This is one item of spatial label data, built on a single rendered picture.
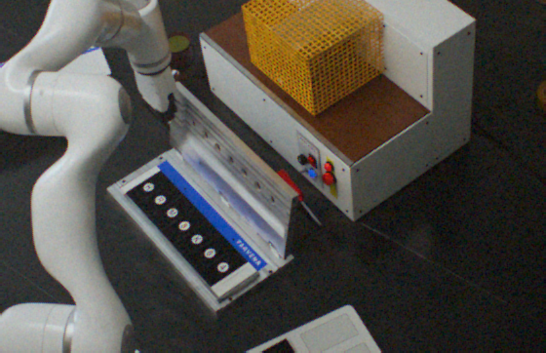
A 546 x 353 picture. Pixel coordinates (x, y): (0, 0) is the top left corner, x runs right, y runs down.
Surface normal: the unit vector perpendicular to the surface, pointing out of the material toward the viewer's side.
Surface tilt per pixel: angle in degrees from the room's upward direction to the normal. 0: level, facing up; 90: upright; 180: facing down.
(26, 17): 0
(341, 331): 0
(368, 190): 90
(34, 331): 14
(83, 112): 48
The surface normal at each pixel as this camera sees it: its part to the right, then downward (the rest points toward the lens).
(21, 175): -0.11, -0.65
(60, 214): 0.09, 0.15
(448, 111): 0.60, 0.56
